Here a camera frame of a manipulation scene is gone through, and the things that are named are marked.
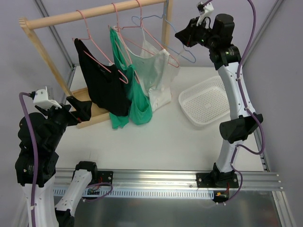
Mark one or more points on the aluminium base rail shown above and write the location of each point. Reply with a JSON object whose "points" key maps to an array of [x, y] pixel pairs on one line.
{"points": [[181, 180]]}

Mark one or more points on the black tank top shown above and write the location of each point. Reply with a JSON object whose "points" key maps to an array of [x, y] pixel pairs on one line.
{"points": [[105, 88]]}

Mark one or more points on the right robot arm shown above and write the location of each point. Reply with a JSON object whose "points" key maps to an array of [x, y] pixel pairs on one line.
{"points": [[244, 120]]}

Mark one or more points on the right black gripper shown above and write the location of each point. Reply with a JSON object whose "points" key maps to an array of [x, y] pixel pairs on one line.
{"points": [[189, 36]]}

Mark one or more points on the white tank top on pink hanger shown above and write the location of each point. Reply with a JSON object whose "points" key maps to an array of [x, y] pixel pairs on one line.
{"points": [[156, 75]]}

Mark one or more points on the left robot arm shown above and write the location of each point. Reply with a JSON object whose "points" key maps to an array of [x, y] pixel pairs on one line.
{"points": [[40, 133]]}

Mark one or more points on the wooden clothes rack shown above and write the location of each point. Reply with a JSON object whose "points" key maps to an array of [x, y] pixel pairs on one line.
{"points": [[29, 27]]}

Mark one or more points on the white perforated plastic basket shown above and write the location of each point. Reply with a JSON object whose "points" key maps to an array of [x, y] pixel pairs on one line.
{"points": [[205, 102]]}

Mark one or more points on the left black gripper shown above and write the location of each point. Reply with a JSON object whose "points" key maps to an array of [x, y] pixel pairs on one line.
{"points": [[71, 114]]}

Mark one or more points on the white tank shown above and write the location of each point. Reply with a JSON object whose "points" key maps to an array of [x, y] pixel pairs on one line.
{"points": [[148, 50], [156, 75]]}

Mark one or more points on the green tank top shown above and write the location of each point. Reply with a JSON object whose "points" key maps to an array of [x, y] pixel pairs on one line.
{"points": [[140, 110]]}

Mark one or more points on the white slotted cable duct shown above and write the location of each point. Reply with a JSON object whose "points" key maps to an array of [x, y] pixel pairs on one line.
{"points": [[142, 193]]}

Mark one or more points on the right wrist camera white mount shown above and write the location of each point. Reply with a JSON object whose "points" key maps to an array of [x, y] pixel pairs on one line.
{"points": [[205, 9]]}

